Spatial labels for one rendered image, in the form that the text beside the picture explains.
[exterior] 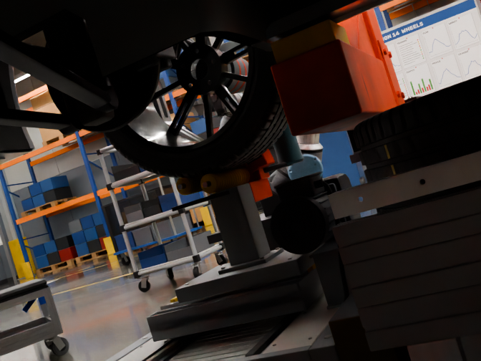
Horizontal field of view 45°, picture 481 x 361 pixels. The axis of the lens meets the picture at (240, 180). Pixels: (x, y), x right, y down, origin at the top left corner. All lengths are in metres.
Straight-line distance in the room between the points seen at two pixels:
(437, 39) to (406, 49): 0.39
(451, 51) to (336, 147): 1.82
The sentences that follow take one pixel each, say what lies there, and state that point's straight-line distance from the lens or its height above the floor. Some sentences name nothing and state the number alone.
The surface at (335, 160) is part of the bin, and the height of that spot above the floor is 0.49.
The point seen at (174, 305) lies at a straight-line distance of 1.83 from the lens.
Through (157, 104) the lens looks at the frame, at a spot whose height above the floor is 0.82.
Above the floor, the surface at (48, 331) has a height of 0.12.
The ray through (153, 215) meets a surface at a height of 0.47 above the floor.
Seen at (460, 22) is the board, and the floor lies 1.62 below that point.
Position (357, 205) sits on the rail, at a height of 0.36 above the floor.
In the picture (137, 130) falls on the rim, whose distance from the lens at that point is 1.82.
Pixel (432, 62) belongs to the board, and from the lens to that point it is 7.75.
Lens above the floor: 0.44
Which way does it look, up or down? 1 degrees up
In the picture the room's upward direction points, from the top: 17 degrees counter-clockwise
